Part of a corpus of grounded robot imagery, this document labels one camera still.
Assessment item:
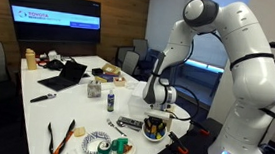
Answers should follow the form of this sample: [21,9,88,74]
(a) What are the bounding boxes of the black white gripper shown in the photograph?
[144,109,170,122]

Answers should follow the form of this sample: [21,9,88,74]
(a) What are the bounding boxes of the green block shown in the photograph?
[111,138,128,154]

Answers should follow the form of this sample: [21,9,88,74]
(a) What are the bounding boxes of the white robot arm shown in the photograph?
[143,0,275,154]

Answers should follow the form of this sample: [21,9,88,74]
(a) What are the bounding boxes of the white bowl of blocks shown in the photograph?
[142,118,167,142]

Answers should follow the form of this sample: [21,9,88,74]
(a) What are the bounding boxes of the clear plastic container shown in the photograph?
[128,81,151,119]

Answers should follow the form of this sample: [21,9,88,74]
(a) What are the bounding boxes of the white plate with toy food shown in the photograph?
[111,138,136,154]

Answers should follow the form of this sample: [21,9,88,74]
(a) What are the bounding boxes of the blue patterned paper plate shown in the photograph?
[81,131,111,154]

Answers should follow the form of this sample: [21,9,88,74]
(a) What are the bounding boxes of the wooden shape sorter box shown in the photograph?
[161,105,174,131]

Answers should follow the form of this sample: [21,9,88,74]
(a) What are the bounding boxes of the silver spoon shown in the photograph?
[116,120,142,131]

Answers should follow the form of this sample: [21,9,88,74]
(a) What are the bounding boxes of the black remote control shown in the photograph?
[118,116,143,129]

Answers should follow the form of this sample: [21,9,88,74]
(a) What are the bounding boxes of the silver fork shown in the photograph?
[106,119,126,136]

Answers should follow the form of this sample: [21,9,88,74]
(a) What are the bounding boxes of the blue sanitizer bottle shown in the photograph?
[107,90,115,112]

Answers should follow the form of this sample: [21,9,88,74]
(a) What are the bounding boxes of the black orange clamp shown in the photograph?
[168,121,210,154]

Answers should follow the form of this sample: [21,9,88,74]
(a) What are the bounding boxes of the grey office chair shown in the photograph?
[121,51,139,76]

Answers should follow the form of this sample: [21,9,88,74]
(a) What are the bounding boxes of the green soda can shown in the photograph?
[97,140,111,154]

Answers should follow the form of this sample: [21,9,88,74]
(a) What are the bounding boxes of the toy bread slice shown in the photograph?
[73,126,86,137]

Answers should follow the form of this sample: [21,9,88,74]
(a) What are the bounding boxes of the black laptop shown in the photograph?
[39,61,87,91]

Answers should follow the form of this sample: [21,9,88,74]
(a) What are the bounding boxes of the black marker pen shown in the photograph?
[30,93,57,103]

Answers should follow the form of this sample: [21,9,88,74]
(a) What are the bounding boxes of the tan bottle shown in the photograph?
[25,48,37,70]

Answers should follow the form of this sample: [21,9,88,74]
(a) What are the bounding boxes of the wall television screen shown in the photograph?
[8,0,101,44]

